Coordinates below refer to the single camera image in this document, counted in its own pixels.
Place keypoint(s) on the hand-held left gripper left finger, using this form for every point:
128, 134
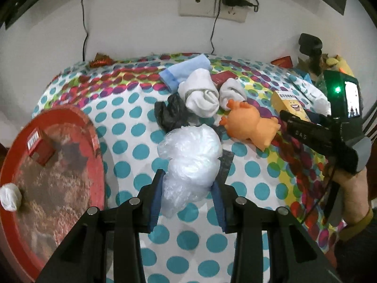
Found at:
156, 203

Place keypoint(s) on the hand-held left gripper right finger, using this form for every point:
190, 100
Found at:
219, 206

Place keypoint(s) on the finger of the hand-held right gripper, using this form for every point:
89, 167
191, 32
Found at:
306, 132
319, 118

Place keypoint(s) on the orange rubber toy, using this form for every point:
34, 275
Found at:
250, 123

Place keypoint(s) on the clear plastic bag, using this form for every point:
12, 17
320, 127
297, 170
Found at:
188, 153

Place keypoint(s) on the small white sock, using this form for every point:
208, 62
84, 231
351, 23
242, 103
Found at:
232, 93

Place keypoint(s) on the black plastic bag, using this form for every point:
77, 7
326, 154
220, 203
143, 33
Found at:
170, 109

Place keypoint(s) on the red round basin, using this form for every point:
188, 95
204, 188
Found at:
59, 182

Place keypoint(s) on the large white socks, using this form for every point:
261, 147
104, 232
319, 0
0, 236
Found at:
200, 88

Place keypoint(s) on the person's right hand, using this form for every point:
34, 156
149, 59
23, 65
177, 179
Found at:
353, 194

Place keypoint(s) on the white cloth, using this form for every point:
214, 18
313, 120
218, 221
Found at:
318, 98

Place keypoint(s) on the yellow carton box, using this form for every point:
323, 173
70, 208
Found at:
287, 104

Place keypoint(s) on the dark grey cloth piece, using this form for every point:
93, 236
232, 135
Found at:
226, 163

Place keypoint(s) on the yellow plush toy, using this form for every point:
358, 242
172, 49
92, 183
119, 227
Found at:
338, 62

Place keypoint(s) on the red paper packet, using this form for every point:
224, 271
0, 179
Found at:
282, 62

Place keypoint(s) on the polka dot blanket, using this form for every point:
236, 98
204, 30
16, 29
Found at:
123, 118

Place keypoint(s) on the small red box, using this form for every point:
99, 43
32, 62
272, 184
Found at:
39, 146

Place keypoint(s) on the light blue sock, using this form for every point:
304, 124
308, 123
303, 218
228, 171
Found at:
182, 70

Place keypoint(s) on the small white sock ball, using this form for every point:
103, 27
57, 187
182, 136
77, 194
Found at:
10, 197

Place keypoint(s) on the red snack wrapper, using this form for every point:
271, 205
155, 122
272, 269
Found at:
101, 62

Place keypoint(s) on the white wall socket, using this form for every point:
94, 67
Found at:
232, 14

